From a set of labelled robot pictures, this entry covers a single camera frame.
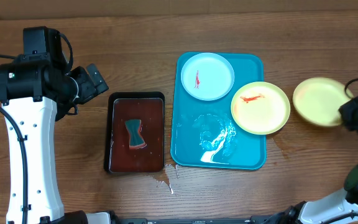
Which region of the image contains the yellow plate with long smear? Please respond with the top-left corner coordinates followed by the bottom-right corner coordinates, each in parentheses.
top-left (292, 77), bottom-right (354, 127)

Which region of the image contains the teal and red sponge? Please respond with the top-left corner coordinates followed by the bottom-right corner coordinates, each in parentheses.
top-left (125, 119), bottom-right (147, 149)

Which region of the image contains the yellow plate with small smear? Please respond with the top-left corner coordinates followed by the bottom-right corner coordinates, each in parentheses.
top-left (231, 82), bottom-right (291, 135)

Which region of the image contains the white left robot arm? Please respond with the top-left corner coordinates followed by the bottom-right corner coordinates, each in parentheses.
top-left (0, 53), bottom-right (114, 223)

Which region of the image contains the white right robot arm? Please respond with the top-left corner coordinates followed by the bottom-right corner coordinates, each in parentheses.
top-left (269, 96), bottom-right (358, 223)

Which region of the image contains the black wash basin tray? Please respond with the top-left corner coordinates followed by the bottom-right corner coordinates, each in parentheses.
top-left (104, 91), bottom-right (165, 174)

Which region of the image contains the teal plastic tray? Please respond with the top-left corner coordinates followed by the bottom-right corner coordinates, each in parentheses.
top-left (170, 52), bottom-right (267, 170)

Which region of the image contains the light blue plate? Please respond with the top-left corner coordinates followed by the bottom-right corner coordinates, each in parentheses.
top-left (180, 53), bottom-right (235, 101)

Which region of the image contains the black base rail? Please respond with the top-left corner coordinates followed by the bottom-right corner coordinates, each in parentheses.
top-left (85, 210), bottom-right (295, 224)

